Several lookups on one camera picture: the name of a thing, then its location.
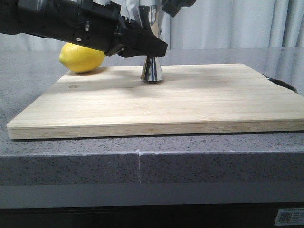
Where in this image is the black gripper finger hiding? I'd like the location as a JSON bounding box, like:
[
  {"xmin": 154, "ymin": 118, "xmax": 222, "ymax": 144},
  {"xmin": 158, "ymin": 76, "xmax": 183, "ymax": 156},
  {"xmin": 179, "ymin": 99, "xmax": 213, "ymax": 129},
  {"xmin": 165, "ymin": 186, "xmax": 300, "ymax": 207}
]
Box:
[{"xmin": 161, "ymin": 0, "xmax": 196, "ymax": 17}]

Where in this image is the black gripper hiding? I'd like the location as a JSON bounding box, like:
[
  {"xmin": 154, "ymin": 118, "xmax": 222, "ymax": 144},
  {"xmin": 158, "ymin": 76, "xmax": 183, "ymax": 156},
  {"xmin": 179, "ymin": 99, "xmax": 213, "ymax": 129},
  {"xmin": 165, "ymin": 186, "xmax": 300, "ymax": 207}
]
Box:
[{"xmin": 18, "ymin": 0, "xmax": 168, "ymax": 57}]

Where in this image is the silver double jigger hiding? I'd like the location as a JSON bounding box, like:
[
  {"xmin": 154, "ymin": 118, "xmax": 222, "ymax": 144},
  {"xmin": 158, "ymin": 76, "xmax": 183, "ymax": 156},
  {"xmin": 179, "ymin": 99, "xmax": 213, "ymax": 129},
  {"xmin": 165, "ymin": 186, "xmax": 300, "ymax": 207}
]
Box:
[{"xmin": 139, "ymin": 5, "xmax": 163, "ymax": 84}]

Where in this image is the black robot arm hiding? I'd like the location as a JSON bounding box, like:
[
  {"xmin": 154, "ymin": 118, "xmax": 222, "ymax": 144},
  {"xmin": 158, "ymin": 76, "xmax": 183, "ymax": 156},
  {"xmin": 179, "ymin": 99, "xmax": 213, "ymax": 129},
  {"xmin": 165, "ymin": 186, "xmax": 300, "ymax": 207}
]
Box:
[{"xmin": 0, "ymin": 0, "xmax": 168, "ymax": 57}]

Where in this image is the grey curtain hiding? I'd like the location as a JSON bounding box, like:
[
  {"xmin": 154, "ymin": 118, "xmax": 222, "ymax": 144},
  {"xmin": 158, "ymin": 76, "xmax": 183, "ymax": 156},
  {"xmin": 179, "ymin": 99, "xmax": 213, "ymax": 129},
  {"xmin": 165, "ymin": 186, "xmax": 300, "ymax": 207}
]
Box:
[{"xmin": 0, "ymin": 0, "xmax": 304, "ymax": 51}]

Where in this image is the yellow lemon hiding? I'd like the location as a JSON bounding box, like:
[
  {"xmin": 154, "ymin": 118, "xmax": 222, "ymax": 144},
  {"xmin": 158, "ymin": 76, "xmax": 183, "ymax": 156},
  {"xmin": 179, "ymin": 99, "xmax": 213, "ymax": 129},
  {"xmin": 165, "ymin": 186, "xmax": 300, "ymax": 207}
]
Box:
[{"xmin": 59, "ymin": 43, "xmax": 105, "ymax": 73}]

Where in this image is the wooden cutting board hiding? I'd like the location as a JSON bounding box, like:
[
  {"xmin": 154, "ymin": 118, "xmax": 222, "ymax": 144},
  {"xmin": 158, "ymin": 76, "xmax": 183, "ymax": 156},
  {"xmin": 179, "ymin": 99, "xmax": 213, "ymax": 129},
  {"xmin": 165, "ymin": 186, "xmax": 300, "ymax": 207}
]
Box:
[{"xmin": 7, "ymin": 64, "xmax": 304, "ymax": 140}]

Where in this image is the white QR code label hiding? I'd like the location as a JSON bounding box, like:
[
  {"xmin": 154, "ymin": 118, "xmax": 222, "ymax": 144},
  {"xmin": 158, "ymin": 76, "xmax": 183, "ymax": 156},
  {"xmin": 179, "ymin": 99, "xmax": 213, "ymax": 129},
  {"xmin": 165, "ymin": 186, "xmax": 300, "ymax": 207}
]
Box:
[{"xmin": 275, "ymin": 208, "xmax": 304, "ymax": 226}]

